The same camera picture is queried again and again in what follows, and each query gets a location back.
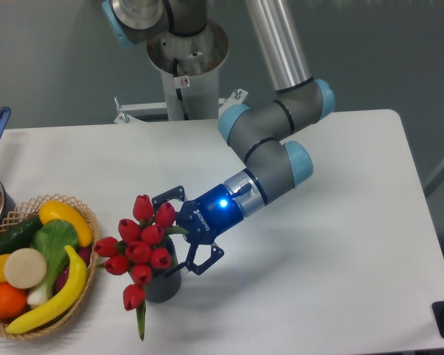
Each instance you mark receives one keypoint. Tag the red tulip bouquet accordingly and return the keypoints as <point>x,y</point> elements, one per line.
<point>140,248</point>

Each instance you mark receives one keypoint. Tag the beige round disc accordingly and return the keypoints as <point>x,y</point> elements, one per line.
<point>25,268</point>

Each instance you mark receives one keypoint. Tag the yellow squash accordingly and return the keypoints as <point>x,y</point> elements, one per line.
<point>57,210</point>

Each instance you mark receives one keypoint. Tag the orange fruit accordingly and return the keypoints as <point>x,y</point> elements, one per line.
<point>13,301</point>

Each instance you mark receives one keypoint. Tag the green cucumber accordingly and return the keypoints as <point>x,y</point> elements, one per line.
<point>20,235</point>

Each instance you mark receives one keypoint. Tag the woven wicker basket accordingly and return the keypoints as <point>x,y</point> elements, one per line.
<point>29,209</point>

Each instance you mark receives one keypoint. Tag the green bok choy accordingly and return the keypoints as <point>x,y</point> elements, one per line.
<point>50,241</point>

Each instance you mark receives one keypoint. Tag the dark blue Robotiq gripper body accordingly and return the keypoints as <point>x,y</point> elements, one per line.
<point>209,215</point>

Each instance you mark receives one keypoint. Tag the purple red vegetable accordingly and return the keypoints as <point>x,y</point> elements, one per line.
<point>85,255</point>

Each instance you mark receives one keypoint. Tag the yellow banana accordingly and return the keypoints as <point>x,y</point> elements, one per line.
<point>59,303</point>

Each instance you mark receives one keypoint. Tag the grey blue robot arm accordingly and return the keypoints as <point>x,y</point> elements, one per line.
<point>261,138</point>

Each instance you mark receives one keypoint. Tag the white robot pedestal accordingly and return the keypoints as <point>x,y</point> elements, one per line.
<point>189,68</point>

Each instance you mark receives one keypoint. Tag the dark grey ribbed vase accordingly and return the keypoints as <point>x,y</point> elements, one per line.
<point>162,287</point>

